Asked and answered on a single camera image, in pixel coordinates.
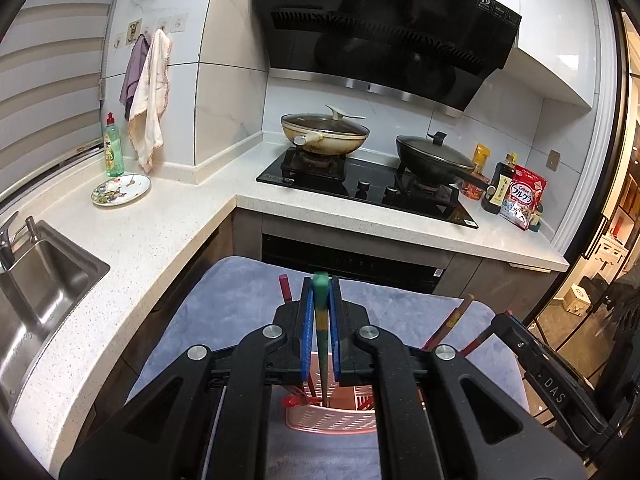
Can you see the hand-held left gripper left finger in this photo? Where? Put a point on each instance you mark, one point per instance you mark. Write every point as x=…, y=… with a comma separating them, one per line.
x=308, y=330

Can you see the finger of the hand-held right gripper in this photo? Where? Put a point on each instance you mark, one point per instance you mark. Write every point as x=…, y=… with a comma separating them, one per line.
x=510, y=332

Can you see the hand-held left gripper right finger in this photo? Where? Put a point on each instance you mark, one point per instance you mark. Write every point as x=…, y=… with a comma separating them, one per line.
x=334, y=330

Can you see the green chopstick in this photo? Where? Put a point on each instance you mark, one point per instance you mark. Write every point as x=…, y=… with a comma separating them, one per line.
x=321, y=310

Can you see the dark red chopstick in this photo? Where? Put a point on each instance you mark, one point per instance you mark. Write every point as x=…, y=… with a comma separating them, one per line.
x=285, y=290

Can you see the pink perforated utensil holder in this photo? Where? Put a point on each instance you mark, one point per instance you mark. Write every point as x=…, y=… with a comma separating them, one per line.
x=330, y=417

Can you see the built-in black oven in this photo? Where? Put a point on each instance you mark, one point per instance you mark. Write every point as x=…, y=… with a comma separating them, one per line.
x=350, y=257

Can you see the blue-grey fleece cloth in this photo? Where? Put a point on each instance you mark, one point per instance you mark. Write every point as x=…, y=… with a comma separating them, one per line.
x=240, y=290

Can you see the small teal container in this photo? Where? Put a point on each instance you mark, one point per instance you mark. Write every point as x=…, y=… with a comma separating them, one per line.
x=537, y=220

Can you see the red cereal bag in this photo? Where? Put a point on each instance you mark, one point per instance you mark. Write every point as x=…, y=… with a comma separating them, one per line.
x=522, y=200

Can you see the black gas stove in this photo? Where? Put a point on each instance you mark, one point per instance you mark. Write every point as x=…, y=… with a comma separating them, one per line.
x=370, y=190

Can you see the dark soy sauce bottle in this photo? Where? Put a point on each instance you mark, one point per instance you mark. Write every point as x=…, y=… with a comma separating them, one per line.
x=497, y=187

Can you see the white speckled countertop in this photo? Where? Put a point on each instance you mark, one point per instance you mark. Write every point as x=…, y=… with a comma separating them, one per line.
x=165, y=240

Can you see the yellow condiment bottle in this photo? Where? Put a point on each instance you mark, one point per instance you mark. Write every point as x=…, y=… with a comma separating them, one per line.
x=482, y=160

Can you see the black pan with lid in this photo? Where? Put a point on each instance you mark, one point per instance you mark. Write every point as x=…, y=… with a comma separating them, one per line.
x=435, y=160

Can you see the beige wok with lid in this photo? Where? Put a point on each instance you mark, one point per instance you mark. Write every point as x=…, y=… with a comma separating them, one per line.
x=325, y=135

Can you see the patterned ceramic plate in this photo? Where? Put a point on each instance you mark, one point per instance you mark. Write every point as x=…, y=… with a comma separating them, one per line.
x=120, y=190

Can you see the green dish soap bottle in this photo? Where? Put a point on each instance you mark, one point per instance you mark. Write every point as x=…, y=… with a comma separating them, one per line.
x=113, y=152

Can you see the stainless steel sink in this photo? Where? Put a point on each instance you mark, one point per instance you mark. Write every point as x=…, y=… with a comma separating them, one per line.
x=40, y=290

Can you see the cream hanging towel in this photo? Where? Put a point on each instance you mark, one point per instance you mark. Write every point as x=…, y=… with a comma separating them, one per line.
x=147, y=110

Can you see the steel soap dispenser pump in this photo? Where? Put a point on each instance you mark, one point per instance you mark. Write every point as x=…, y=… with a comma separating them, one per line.
x=32, y=232

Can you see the black range hood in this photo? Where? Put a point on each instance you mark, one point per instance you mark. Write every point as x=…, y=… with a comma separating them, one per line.
x=380, y=25

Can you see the purple hanging cloth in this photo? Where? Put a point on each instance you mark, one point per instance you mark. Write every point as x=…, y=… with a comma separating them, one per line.
x=132, y=75

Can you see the chrome faucet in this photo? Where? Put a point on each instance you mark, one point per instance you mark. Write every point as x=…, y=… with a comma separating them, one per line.
x=7, y=240

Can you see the striped window blind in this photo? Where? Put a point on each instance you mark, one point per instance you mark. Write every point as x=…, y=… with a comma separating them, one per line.
x=50, y=75

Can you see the grey wall switch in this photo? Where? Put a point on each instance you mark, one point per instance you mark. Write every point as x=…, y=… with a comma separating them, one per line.
x=553, y=161

